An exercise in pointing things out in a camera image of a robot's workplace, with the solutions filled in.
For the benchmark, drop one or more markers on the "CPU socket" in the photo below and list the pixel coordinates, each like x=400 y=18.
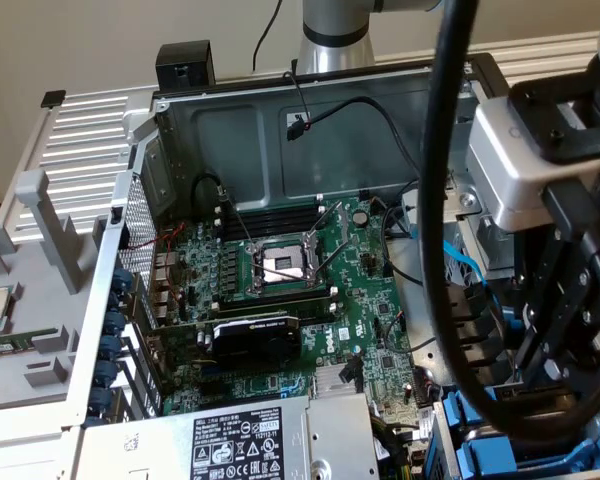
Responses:
x=280 y=262

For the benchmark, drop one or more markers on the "round coin battery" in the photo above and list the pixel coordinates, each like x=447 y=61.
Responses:
x=362 y=217

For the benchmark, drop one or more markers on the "green Dell motherboard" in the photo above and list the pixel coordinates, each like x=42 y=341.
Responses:
x=360 y=295

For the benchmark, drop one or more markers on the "open silver PC case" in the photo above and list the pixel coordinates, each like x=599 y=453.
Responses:
x=230 y=145

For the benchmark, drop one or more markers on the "thin metal locking lever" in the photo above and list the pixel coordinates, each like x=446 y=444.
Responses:
x=236 y=220
x=326 y=217

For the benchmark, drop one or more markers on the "dark blue slot clip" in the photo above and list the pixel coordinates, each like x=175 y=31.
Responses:
x=116 y=301
x=100 y=401
x=106 y=374
x=123 y=278
x=111 y=347
x=114 y=323

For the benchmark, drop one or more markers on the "black table end cap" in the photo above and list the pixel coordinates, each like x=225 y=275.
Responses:
x=53 y=99

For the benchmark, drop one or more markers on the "silver drive cage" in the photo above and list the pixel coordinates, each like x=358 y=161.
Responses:
x=467 y=202

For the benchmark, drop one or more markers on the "green RAM stick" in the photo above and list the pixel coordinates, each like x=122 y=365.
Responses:
x=5 y=348

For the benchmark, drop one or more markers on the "blue drive bay caddies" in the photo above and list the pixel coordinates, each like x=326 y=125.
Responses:
x=445 y=440

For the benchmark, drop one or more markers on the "RAM slot white latches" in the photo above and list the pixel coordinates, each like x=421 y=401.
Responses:
x=280 y=298
x=325 y=312
x=270 y=206
x=270 y=218

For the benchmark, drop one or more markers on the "black mounted box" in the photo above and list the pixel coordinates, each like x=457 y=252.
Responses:
x=185 y=65

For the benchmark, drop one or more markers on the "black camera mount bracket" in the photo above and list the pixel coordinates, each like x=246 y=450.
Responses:
x=530 y=100

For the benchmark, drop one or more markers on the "grey parts rack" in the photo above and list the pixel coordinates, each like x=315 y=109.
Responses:
x=35 y=310

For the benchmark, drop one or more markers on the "disk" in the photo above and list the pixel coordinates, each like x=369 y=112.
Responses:
x=452 y=410
x=485 y=457

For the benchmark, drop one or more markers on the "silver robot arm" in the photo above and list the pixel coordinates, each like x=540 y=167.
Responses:
x=335 y=30

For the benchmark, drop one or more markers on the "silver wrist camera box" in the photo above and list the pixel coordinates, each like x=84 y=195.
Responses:
x=505 y=170

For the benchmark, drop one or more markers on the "black graphics card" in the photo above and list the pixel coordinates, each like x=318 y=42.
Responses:
x=260 y=345

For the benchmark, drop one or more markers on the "silver heat sink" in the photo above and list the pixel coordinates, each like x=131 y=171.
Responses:
x=327 y=382

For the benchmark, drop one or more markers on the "silver power supply unit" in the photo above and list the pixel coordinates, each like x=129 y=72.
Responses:
x=330 y=435

